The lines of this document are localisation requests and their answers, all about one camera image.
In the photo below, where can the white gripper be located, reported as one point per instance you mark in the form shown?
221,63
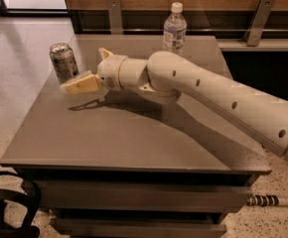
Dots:
109,71

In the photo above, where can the grey drawer cabinet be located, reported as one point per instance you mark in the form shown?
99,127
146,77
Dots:
115,165

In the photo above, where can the left metal wall bracket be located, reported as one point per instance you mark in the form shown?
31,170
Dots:
115,17

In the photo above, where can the silver green 7up can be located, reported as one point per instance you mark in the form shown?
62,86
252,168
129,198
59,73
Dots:
63,60

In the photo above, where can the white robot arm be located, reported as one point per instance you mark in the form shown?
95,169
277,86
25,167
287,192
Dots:
164,77

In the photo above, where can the right metal wall bracket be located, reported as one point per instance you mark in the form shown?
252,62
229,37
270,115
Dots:
254,32

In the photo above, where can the metal wall bracket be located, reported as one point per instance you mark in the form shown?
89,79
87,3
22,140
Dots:
115,17
254,32

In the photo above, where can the clear plastic water bottle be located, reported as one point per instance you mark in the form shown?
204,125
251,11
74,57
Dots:
175,28

